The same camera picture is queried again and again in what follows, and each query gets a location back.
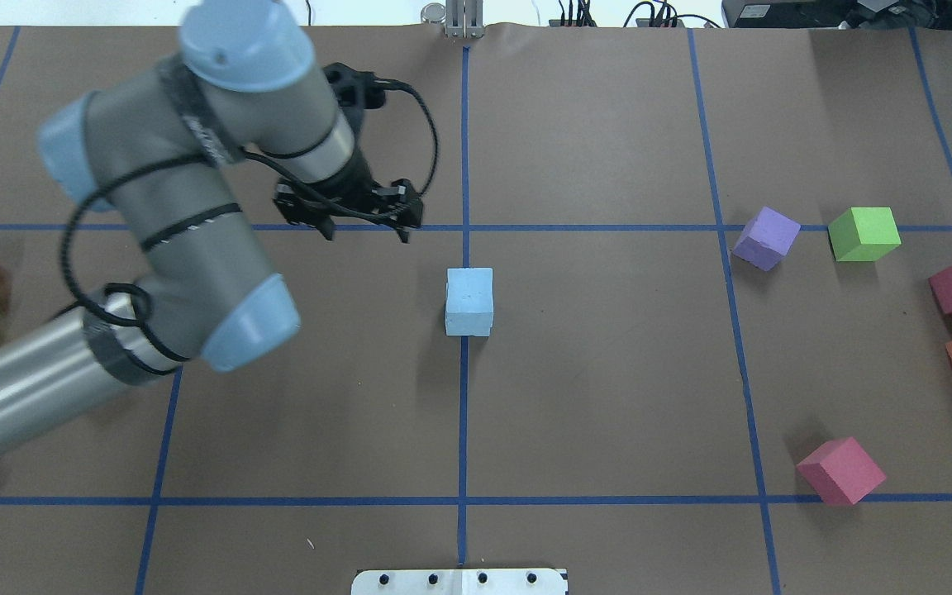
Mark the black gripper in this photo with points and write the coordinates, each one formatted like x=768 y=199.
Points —
x=349 y=181

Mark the light blue block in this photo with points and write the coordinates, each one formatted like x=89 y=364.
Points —
x=469 y=302

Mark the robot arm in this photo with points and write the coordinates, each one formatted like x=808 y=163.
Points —
x=161 y=262

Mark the purple block right side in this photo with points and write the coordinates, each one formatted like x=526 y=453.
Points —
x=766 y=239

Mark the green block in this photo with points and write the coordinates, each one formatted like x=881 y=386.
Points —
x=864 y=234

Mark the magenta block lone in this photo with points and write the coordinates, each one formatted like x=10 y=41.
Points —
x=841 y=472

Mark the aluminium frame post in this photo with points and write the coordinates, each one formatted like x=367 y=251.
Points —
x=458 y=19

